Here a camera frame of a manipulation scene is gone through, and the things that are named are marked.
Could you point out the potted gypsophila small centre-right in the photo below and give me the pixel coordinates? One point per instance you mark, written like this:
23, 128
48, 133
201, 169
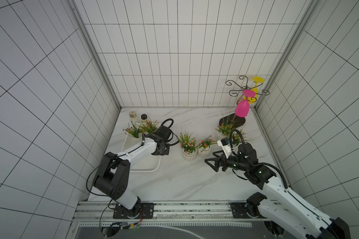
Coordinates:
204, 147

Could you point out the black metal glass rack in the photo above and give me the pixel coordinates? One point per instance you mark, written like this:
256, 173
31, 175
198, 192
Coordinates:
238, 92

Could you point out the potted gypsophila red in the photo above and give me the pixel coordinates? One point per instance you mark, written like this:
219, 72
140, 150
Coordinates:
134, 133

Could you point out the potted gypsophila right front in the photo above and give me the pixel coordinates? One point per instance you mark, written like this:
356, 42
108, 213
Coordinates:
236, 140

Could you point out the black-lid spice jar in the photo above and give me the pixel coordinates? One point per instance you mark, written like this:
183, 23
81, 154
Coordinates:
144, 118

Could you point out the pink wine glass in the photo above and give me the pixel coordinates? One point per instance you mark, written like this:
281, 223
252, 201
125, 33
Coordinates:
243, 105

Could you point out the white-lid spice jar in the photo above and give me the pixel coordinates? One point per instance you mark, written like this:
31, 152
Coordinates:
133, 117

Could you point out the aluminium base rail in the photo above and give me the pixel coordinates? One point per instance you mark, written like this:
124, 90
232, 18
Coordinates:
161, 211

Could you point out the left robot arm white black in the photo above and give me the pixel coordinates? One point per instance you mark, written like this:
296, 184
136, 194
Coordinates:
111, 177

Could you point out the potted gypsophila right back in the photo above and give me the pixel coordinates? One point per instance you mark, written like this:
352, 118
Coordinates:
226, 125

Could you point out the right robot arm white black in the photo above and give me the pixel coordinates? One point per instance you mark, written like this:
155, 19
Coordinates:
276, 201

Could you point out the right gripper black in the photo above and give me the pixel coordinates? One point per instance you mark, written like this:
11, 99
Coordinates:
221, 163

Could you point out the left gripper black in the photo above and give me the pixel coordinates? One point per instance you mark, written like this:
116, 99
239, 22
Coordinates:
165, 153

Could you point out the yellow wine glass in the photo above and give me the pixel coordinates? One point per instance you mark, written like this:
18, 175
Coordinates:
258, 82

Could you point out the potted gypsophila pink centre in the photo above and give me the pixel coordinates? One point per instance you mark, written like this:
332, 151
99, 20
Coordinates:
188, 145

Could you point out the potted gypsophila red-orange front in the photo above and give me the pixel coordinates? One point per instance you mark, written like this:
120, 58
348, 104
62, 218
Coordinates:
149, 126

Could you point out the white storage tray box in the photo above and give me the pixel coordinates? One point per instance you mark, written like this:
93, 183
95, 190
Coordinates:
148, 164

